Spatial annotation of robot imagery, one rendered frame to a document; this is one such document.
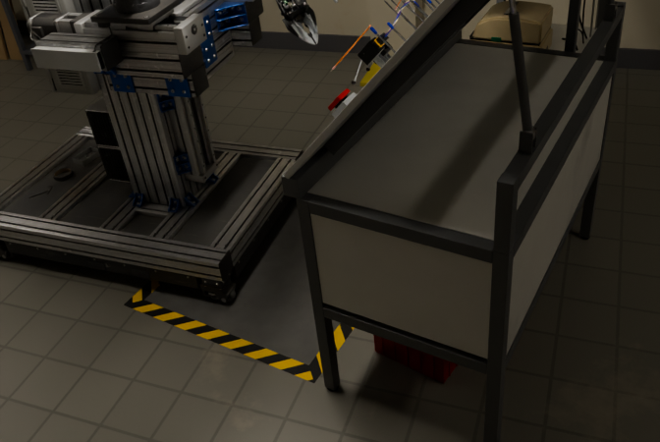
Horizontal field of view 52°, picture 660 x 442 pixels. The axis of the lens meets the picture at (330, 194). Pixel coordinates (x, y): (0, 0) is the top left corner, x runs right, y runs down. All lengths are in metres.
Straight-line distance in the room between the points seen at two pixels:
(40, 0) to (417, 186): 1.58
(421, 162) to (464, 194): 0.20
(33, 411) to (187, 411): 0.55
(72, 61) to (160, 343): 1.08
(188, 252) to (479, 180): 1.27
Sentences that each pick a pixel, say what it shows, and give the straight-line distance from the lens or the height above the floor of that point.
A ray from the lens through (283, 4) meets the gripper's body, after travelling 1.99.
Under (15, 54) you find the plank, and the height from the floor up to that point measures 0.04.
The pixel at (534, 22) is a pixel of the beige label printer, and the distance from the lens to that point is 2.83.
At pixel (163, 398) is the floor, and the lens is 2.54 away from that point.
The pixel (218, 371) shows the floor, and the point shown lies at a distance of 2.55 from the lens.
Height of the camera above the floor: 1.86
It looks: 34 degrees down
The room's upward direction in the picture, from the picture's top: 7 degrees counter-clockwise
